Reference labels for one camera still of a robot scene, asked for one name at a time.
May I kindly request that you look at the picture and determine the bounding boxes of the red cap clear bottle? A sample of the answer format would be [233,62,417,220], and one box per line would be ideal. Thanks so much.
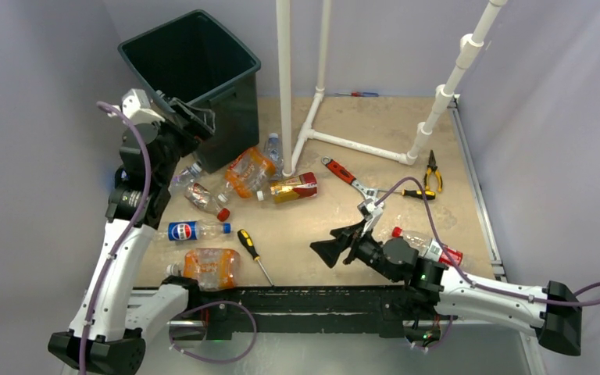
[184,183,230,222]

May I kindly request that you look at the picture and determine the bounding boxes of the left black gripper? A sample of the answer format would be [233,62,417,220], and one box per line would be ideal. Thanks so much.
[152,99,213,185]

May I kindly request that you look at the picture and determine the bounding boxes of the red gold label bottle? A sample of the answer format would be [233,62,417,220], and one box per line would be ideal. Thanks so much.
[255,172,318,204]

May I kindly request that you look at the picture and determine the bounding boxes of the clear small water bottle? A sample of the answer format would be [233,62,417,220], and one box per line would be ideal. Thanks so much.
[263,133,284,180]

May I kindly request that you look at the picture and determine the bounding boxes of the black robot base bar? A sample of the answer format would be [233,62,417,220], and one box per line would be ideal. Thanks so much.
[174,285,437,340]

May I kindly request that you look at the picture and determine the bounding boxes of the yellow black pliers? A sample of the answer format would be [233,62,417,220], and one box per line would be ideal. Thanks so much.
[423,149,443,193]

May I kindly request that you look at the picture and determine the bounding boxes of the yellow black screwdriver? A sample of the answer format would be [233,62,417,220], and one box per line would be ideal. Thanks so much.
[237,229,274,286]

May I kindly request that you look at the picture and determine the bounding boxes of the red handle adjustable wrench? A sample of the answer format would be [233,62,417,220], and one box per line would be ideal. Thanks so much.
[321,156,379,201]

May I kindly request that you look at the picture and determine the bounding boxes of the small red blue screwdriver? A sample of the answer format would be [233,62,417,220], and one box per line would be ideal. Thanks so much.
[334,91,380,98]

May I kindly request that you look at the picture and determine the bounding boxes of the red label bottle right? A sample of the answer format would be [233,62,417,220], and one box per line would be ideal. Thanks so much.
[391,227,463,266]

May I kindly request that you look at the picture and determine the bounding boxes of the orange label bottle near bin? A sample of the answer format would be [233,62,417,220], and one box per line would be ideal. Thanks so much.
[216,147,277,203]

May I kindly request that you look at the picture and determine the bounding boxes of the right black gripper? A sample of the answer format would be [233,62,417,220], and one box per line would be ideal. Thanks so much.
[311,217,399,283]

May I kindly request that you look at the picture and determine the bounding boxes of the dark green plastic bin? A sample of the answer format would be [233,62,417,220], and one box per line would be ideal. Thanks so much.
[118,9,261,173]

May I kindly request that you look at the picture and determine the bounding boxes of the orange label bottle front left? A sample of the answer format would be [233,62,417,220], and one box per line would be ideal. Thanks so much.
[166,248,241,291]

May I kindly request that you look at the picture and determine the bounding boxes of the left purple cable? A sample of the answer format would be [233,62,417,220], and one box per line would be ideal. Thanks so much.
[77,101,152,375]

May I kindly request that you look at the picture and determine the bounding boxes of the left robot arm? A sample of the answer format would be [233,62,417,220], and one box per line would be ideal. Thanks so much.
[48,91,216,374]

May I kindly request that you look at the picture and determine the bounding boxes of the white PVC pipe frame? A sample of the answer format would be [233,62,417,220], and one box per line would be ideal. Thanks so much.
[275,0,509,180]

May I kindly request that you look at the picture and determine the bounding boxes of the Pepsi bottle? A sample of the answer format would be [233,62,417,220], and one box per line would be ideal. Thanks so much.
[155,220,231,242]

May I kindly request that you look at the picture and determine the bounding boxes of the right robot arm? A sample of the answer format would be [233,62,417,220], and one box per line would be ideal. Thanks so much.
[310,223,582,356]

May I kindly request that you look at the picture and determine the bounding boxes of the crushed clear bottle left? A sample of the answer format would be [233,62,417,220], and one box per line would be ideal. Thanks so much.
[169,162,203,195]

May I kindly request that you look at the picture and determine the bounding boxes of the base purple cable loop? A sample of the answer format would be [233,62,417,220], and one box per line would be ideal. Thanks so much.
[168,301,258,364]

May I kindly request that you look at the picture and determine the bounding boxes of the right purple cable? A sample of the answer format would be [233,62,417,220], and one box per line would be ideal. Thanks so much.
[374,177,600,307]

